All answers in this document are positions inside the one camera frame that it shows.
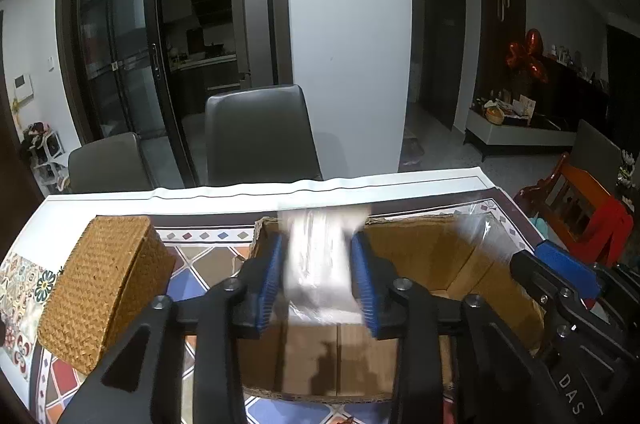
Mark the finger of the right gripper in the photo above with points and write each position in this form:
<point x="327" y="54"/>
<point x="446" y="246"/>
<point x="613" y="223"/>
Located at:
<point x="565" y="316"/>
<point x="569" y="268"/>

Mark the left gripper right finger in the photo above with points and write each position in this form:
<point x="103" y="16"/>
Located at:
<point x="496" y="379"/>

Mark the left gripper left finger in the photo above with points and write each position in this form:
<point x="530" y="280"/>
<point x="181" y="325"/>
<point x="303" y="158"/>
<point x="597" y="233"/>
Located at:
<point x="139" y="379"/>

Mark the clear plastic snack bag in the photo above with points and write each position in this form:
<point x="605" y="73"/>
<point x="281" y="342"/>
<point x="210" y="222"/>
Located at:
<point x="316" y="279"/>

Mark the red garment on chair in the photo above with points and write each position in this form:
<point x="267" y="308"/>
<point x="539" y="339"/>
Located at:
<point x="605" y="237"/>

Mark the red wooden chair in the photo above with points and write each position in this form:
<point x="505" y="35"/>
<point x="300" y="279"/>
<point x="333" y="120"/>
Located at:
<point x="565" y="200"/>

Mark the colourful patterned tablecloth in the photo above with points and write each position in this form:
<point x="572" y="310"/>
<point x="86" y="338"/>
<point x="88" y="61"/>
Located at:
<point x="451" y="231"/>

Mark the woven wicker basket box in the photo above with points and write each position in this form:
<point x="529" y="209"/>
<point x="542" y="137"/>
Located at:
<point x="116" y="268"/>

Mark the white low cabinet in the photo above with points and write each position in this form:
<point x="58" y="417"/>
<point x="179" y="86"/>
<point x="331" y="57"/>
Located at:
<point x="499" y="140"/>

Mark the grey dining chair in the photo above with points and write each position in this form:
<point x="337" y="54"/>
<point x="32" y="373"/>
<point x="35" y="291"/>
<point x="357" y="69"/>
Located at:
<point x="260" y="135"/>
<point x="113" y="164"/>

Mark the red foil balloon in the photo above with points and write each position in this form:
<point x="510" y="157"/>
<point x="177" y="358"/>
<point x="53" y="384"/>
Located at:
<point x="526" y="56"/>

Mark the white shoe rack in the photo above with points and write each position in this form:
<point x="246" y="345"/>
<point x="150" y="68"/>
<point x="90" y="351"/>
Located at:
<point x="42" y="149"/>

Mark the black sliding glass door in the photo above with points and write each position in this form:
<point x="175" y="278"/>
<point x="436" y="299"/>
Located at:
<point x="115" y="78"/>

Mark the wall intercom panel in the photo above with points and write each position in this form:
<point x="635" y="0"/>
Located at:
<point x="23" y="88"/>

